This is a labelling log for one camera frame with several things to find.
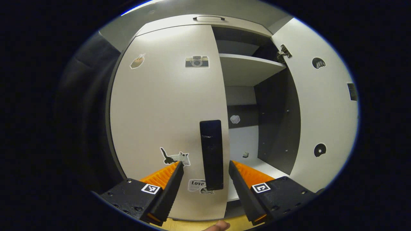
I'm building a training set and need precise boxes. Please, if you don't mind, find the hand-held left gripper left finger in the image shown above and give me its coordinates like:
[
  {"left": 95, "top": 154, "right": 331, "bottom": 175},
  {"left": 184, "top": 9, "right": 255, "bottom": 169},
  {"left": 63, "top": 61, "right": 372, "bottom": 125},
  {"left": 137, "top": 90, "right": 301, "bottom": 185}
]
[{"left": 92, "top": 161, "right": 185, "bottom": 227}]

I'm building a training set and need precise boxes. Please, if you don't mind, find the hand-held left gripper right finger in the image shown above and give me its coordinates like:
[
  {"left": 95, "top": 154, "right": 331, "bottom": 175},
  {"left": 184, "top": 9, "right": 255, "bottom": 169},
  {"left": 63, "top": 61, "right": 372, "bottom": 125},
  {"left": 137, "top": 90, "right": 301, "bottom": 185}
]
[{"left": 229, "top": 160, "right": 318, "bottom": 226}]

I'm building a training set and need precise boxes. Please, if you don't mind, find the beige double-door shoe cabinet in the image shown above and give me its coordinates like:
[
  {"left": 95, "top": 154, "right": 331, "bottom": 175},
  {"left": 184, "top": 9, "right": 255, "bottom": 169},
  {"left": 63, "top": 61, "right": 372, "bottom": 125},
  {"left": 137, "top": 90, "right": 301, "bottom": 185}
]
[{"left": 106, "top": 13, "right": 302, "bottom": 222}]

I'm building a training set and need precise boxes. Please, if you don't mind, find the shoe cabinet door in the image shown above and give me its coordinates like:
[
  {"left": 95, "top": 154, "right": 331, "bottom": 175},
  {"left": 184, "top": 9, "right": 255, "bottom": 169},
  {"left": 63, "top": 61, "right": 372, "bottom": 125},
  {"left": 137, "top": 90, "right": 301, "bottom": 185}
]
[
  {"left": 109, "top": 24, "right": 230, "bottom": 222},
  {"left": 271, "top": 18, "right": 359, "bottom": 193}
]

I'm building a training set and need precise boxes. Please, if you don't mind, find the metal door hinge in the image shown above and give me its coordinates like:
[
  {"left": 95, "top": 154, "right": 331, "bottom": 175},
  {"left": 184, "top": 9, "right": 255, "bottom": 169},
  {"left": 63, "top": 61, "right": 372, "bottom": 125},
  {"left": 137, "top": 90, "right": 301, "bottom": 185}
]
[{"left": 276, "top": 44, "right": 293, "bottom": 63}]

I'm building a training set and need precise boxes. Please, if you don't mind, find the beige cabinet drawer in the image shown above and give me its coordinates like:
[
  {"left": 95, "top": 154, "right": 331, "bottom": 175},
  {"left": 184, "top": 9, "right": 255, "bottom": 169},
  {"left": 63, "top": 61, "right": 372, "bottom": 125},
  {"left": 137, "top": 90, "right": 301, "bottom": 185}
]
[{"left": 135, "top": 14, "right": 273, "bottom": 38}]

